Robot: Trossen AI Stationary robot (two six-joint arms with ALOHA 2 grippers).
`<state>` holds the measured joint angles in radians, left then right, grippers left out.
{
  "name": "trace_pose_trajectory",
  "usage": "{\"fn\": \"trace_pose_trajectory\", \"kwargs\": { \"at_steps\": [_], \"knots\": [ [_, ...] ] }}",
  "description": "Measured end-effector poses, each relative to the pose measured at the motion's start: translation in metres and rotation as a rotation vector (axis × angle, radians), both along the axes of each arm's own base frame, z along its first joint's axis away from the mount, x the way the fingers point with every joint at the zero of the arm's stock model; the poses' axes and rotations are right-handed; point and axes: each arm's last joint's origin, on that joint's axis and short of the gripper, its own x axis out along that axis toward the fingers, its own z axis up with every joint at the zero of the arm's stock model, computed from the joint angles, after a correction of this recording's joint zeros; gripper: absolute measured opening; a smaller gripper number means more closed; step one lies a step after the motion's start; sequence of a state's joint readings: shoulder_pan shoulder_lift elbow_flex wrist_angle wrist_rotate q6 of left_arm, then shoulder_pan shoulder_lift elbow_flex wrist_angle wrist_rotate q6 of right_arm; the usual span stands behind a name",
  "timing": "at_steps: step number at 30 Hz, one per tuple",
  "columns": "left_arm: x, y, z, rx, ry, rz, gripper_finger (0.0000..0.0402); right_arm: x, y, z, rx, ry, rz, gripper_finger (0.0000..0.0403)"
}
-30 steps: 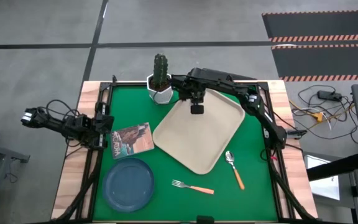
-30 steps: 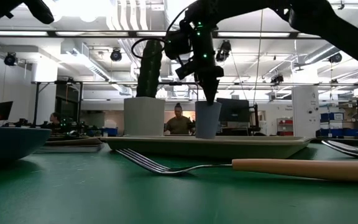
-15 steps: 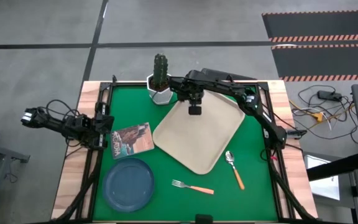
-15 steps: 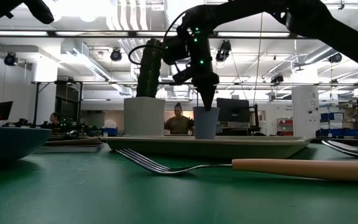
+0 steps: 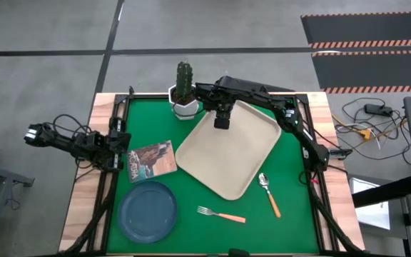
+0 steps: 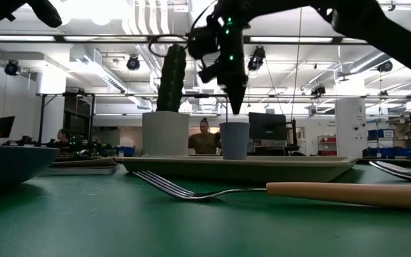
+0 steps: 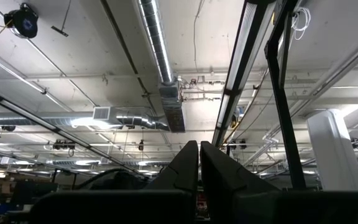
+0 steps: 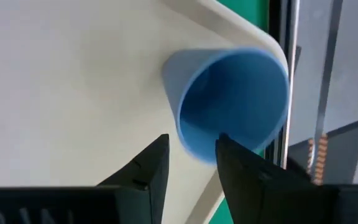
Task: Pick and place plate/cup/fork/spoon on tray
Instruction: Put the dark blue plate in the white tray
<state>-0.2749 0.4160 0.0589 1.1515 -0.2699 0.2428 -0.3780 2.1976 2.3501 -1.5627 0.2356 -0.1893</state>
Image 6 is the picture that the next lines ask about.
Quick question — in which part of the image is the beige tray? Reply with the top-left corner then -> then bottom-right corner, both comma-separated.
114,155 -> 360,183

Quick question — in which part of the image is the brown book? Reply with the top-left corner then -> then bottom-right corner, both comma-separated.
39,156 -> 121,176

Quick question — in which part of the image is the white pillar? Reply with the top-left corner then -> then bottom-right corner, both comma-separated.
335,98 -> 367,158

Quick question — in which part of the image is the black metal frame stand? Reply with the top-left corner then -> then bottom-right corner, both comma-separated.
36,91 -> 96,146

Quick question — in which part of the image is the black right arm cable loop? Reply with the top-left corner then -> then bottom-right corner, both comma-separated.
148,0 -> 218,58

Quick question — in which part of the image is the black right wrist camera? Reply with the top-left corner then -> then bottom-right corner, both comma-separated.
186,27 -> 222,61

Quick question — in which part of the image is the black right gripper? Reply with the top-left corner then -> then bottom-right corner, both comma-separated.
197,0 -> 251,115

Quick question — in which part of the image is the fork with wooden handle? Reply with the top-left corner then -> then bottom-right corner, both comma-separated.
133,170 -> 411,211

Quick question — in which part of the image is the white plant pot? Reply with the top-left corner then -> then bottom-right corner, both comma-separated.
141,111 -> 191,157

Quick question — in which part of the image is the spoon with wooden handle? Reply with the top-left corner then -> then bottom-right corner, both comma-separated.
368,160 -> 411,182

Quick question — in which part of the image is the blue plate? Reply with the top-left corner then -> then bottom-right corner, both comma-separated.
0,143 -> 61,188

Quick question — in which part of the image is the red bin shelf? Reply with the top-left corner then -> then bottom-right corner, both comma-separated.
318,134 -> 338,156

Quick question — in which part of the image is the blue cup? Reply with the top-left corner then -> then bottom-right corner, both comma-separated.
219,121 -> 251,161

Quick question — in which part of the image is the green cactus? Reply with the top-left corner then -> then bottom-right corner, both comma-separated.
156,44 -> 188,113

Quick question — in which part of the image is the person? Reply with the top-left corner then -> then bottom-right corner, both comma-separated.
188,117 -> 223,155
50,128 -> 73,151

